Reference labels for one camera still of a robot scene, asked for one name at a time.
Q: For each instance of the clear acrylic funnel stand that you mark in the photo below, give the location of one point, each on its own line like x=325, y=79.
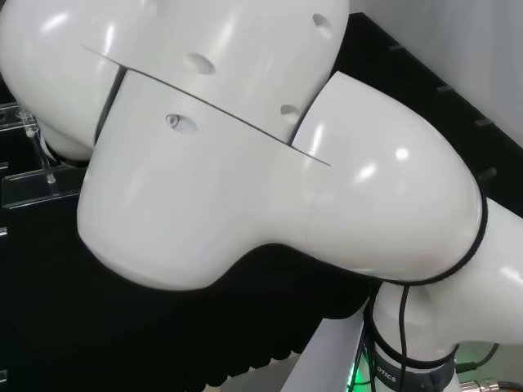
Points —
x=32, y=190

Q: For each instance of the black cloth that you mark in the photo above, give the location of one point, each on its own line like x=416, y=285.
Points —
x=122, y=326

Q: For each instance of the grey metal base plate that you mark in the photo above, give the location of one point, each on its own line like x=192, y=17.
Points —
x=318, y=359

